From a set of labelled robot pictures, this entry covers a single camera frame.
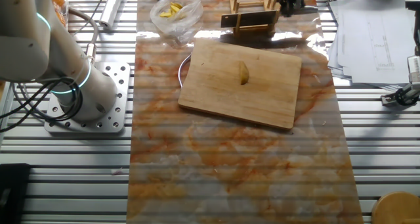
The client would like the wooden knife rack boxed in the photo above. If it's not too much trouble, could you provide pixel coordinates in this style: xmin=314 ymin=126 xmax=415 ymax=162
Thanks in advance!
xmin=228 ymin=0 xmax=280 ymax=35

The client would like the stack of white papers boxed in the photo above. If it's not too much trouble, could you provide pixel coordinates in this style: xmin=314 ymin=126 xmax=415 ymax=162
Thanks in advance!
xmin=327 ymin=0 xmax=420 ymax=92

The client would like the wooden cutting board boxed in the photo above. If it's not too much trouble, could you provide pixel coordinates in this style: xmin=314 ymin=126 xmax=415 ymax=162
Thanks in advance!
xmin=177 ymin=38 xmax=303 ymax=130

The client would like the black box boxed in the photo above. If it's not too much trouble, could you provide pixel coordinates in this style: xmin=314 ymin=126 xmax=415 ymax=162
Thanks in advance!
xmin=0 ymin=163 xmax=32 ymax=224

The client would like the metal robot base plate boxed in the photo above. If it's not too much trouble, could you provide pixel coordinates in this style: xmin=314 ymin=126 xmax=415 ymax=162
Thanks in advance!
xmin=44 ymin=62 xmax=131 ymax=134

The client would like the grey hose with connector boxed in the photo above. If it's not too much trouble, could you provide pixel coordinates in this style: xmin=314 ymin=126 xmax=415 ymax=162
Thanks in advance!
xmin=67 ymin=7 xmax=100 ymax=64

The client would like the clear plastic bag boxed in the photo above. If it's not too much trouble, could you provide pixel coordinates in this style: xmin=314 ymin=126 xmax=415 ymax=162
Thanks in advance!
xmin=150 ymin=0 xmax=205 ymax=38

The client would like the wooden stand with round base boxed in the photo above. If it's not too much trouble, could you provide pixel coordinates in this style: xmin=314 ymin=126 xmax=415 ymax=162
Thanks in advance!
xmin=371 ymin=191 xmax=420 ymax=224

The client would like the clear plastic fruit tray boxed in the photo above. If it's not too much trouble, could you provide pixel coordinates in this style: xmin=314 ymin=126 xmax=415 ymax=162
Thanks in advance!
xmin=47 ymin=0 xmax=70 ymax=30

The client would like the orange marble pattern mat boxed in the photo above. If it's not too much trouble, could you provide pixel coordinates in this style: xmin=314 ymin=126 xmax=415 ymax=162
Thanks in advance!
xmin=126 ymin=0 xmax=365 ymax=224

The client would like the pile of potato slices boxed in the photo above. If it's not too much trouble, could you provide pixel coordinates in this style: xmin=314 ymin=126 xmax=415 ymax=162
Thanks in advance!
xmin=159 ymin=1 xmax=184 ymax=19

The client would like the white plastic wrap roll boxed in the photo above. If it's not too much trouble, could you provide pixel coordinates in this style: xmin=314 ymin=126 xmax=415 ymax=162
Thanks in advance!
xmin=98 ymin=0 xmax=127 ymax=30

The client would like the steel kitchen cleaver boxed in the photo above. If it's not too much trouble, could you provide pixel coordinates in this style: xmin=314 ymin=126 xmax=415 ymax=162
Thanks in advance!
xmin=220 ymin=5 xmax=318 ymax=29

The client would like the black cable bundle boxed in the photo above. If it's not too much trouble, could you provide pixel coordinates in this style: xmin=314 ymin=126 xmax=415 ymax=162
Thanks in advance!
xmin=0 ymin=78 xmax=83 ymax=135

